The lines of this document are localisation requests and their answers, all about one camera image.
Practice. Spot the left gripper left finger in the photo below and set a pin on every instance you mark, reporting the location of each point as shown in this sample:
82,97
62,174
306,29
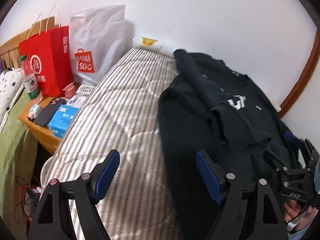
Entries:
52,218

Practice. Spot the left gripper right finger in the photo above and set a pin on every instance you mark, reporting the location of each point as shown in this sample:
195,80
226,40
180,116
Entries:
245,210

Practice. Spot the black sweatshirt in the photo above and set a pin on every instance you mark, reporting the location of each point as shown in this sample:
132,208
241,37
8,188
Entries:
212,108

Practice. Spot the green bed sheet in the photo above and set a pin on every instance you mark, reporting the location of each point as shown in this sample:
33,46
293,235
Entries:
18,153

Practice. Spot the wooden bedside table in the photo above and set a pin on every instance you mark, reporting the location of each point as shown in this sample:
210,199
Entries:
43,135

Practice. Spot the blue tissue box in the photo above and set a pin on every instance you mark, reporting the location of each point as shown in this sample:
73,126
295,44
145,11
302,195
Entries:
62,119

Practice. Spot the dark smartphone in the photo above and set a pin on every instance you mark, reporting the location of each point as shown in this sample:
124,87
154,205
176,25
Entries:
48,112

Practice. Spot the small cartoon figurine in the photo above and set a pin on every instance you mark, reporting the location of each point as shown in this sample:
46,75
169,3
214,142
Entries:
34,111

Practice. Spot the striped quilted mattress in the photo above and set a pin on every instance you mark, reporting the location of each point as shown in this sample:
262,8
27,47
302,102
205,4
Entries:
121,114

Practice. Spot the pink plastic cup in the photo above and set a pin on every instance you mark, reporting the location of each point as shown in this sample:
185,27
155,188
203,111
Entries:
69,90

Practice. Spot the plastic water bottle green label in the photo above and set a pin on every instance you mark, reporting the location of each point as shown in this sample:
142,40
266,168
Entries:
29,80

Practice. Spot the white dotted pillow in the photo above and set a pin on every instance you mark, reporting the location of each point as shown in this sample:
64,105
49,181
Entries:
11,88

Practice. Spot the red paper shopping bag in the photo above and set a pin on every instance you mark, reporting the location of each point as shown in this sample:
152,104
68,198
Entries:
48,55

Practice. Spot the wooden headboard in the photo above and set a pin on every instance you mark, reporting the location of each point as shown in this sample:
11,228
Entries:
10,49

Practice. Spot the white Miniso plastic bag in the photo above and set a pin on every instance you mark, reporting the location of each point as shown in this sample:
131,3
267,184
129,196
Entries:
96,42

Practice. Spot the white yellow patterned sheet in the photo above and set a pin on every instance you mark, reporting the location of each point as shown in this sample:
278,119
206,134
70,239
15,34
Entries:
153,45

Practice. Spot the brown wooden door frame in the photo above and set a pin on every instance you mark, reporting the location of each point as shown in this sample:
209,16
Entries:
303,79

